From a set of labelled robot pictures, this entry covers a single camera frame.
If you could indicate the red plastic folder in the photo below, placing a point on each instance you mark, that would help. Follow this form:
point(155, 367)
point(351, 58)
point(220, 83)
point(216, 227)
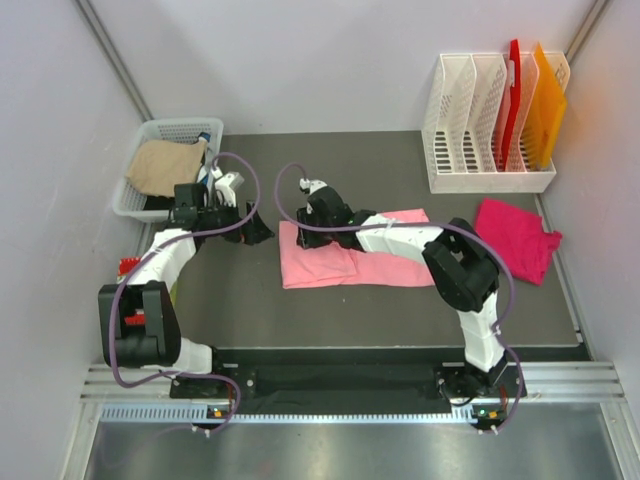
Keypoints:
point(513, 98)

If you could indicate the orange plastic folder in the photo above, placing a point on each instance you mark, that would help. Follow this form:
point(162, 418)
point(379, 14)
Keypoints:
point(545, 116)

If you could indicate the light pink t shirt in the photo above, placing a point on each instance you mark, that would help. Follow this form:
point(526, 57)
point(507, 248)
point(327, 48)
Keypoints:
point(332, 265)

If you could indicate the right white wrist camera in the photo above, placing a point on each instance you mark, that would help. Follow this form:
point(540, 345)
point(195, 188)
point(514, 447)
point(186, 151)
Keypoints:
point(308, 186)

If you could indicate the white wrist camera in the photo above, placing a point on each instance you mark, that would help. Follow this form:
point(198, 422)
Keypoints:
point(225, 187)
point(308, 186)

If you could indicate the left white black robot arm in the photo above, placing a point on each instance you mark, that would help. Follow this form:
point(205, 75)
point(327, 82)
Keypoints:
point(138, 321)

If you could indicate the white plastic laundry basket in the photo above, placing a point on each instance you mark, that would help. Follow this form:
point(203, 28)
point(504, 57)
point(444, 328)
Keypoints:
point(127, 200)

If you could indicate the dark clothes in basket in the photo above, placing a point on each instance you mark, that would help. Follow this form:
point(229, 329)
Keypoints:
point(205, 145)

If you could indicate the red colourful book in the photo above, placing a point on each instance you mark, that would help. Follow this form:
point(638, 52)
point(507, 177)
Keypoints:
point(126, 265)

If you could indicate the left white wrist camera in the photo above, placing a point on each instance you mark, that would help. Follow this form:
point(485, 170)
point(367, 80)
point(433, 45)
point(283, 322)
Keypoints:
point(225, 187)

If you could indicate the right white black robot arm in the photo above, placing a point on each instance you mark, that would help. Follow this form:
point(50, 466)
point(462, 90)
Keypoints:
point(465, 274)

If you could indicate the white mesh file organizer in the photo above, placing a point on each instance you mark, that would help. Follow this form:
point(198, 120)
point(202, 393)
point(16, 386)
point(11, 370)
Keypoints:
point(459, 132)

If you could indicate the folded magenta t shirt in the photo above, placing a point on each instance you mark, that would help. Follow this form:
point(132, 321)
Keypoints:
point(518, 236)

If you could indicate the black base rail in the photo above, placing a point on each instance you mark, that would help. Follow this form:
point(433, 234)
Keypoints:
point(373, 381)

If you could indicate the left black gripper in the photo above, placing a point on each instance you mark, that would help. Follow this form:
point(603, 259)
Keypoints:
point(252, 231)

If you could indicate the beige folded t shirt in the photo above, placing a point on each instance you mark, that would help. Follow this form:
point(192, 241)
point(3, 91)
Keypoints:
point(159, 165)

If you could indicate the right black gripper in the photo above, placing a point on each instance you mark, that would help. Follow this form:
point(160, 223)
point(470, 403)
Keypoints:
point(307, 239)

